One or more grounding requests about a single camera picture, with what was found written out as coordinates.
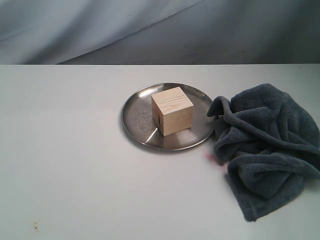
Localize light wooden cube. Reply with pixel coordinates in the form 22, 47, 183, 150
151, 87, 194, 137

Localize blue-grey fleece towel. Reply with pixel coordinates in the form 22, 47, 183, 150
207, 83, 320, 222

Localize round stainless steel plate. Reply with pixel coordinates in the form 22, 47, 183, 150
121, 82, 214, 151

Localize white backdrop sheet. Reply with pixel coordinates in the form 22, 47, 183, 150
0, 0, 320, 65

